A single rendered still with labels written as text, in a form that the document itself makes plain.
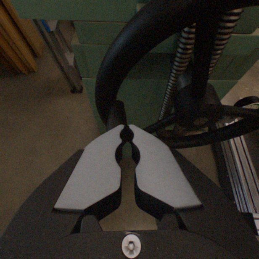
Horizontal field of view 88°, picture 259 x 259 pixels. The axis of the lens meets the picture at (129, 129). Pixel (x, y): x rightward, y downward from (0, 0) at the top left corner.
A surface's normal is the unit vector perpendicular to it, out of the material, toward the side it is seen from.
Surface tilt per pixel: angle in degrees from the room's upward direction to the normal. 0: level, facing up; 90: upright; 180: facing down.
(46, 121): 0
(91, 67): 90
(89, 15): 90
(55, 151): 0
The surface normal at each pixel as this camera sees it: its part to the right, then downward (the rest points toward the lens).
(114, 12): 0.02, 0.87
